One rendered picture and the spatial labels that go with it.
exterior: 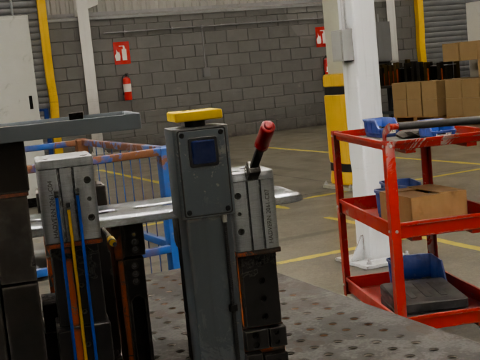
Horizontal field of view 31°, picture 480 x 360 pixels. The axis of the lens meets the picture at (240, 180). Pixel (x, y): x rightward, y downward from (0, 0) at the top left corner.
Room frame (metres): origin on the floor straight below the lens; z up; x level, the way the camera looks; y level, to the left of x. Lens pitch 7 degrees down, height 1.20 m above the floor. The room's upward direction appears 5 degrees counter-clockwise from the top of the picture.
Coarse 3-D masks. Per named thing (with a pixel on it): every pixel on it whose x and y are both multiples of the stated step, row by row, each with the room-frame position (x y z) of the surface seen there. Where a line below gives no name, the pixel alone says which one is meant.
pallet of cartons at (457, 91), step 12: (444, 48) 14.70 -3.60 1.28; (456, 48) 14.44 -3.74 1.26; (468, 48) 14.23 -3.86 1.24; (444, 60) 14.72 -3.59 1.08; (456, 60) 14.46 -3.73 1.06; (456, 84) 14.49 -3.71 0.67; (468, 84) 14.26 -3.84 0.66; (456, 96) 14.51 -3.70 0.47; (468, 96) 14.28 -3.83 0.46; (456, 108) 14.53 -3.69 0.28; (468, 108) 14.29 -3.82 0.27
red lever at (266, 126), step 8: (264, 128) 1.14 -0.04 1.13; (272, 128) 1.14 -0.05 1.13; (264, 136) 1.15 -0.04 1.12; (256, 144) 1.17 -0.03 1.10; (264, 144) 1.16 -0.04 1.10; (256, 152) 1.19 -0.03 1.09; (256, 160) 1.21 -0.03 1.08; (248, 168) 1.23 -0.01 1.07; (256, 168) 1.23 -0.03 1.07; (248, 176) 1.24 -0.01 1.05; (256, 176) 1.24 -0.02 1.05
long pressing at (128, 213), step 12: (276, 192) 1.43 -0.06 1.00; (288, 192) 1.39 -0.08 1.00; (108, 204) 1.48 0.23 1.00; (120, 204) 1.47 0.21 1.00; (132, 204) 1.45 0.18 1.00; (144, 204) 1.44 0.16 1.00; (156, 204) 1.44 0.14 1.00; (276, 204) 1.37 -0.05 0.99; (36, 216) 1.42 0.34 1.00; (108, 216) 1.32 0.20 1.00; (120, 216) 1.32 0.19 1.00; (132, 216) 1.32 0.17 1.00; (144, 216) 1.32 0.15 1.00; (156, 216) 1.33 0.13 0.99; (168, 216) 1.33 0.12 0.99; (36, 228) 1.29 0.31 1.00
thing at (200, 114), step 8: (168, 112) 1.12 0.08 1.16; (176, 112) 1.08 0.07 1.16; (184, 112) 1.07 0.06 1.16; (192, 112) 1.07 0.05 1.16; (200, 112) 1.07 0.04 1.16; (208, 112) 1.07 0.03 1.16; (216, 112) 1.08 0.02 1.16; (168, 120) 1.11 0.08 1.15; (176, 120) 1.06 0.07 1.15; (184, 120) 1.07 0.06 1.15; (192, 120) 1.07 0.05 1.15; (200, 120) 1.07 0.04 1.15
